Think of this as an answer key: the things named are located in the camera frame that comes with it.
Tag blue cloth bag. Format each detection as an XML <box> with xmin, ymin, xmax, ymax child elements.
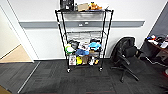
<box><xmin>75</xmin><ymin>48</ymin><xmax>91</xmax><ymax>57</ymax></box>

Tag blue plush toy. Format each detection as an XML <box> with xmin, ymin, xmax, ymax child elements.
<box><xmin>88</xmin><ymin>41</ymin><xmax>102</xmax><ymax>51</ymax></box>

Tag brown box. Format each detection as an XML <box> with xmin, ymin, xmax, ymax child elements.
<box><xmin>81</xmin><ymin>55</ymin><xmax>90</xmax><ymax>65</ymax></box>

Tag small yellow item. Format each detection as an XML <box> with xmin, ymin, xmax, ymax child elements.
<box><xmin>76</xmin><ymin>56</ymin><xmax>83</xmax><ymax>66</ymax></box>

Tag green and white toy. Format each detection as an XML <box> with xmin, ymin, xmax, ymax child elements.
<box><xmin>65</xmin><ymin>44</ymin><xmax>76</xmax><ymax>55</ymax></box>

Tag white and black item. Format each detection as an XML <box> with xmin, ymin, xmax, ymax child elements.
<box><xmin>89</xmin><ymin>56</ymin><xmax>100</xmax><ymax>66</ymax></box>

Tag white printed box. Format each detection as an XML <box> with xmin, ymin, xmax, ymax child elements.
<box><xmin>68</xmin><ymin>54</ymin><xmax>78</xmax><ymax>67</ymax></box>

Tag black office chair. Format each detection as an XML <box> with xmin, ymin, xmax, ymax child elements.
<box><xmin>109</xmin><ymin>37</ymin><xmax>150</xmax><ymax>84</ymax></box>

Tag large black printed bag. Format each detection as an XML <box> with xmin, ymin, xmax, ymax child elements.
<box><xmin>59</xmin><ymin>0</ymin><xmax>75</xmax><ymax>12</ymax></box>

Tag dark office desk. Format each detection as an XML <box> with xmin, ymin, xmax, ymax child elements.
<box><xmin>144</xmin><ymin>34</ymin><xmax>168</xmax><ymax>66</ymax></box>

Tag wooden panel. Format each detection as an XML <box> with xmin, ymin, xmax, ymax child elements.
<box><xmin>0</xmin><ymin>85</ymin><xmax>10</xmax><ymax>94</ymax></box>

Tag wall sockets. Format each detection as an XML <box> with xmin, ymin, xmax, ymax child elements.
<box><xmin>78</xmin><ymin>21</ymin><xmax>90</xmax><ymax>27</ymax></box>

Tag black wire shelf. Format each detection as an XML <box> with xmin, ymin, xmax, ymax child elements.
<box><xmin>54</xmin><ymin>8</ymin><xmax>115</xmax><ymax>74</ymax></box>

